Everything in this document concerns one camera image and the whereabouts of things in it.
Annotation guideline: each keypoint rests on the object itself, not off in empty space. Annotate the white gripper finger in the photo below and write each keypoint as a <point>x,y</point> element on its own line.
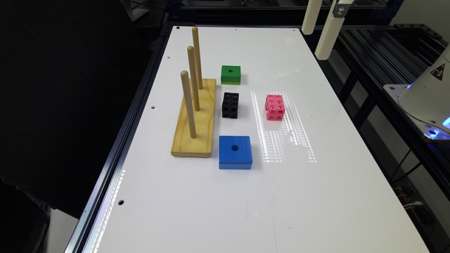
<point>332,27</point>
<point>311,15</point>

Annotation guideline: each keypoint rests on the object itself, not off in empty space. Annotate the blue square block with hole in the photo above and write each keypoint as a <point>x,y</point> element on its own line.
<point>235,152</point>

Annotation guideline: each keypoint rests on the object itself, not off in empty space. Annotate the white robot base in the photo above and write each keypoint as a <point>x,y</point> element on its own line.
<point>426,100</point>

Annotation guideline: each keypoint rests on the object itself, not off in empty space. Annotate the pink linking cube block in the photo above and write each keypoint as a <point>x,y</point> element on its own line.
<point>275,108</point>

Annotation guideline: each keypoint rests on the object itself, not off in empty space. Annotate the green square block with hole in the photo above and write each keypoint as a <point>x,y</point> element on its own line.
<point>230,74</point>

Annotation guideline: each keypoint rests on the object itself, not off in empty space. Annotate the black linking cube block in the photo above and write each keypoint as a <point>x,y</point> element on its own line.
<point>229,107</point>

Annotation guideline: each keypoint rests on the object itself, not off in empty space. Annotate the rear wooden peg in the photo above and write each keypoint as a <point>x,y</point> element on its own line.
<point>196,45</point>

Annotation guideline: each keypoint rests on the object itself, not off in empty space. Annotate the wooden peg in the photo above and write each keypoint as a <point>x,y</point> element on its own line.
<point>188,103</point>
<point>196,45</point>
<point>194,82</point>

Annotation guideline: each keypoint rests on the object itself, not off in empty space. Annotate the middle wooden peg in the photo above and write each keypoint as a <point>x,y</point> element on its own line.
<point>194,82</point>

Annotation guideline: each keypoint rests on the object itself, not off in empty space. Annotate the front wooden peg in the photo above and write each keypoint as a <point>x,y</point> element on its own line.
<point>188,103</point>

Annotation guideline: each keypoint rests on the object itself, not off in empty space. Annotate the wooden peg board base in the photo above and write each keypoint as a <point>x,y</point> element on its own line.
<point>200,146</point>

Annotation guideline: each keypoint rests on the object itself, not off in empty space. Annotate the black aluminium frame rail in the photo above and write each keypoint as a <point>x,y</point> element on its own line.
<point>94,219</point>

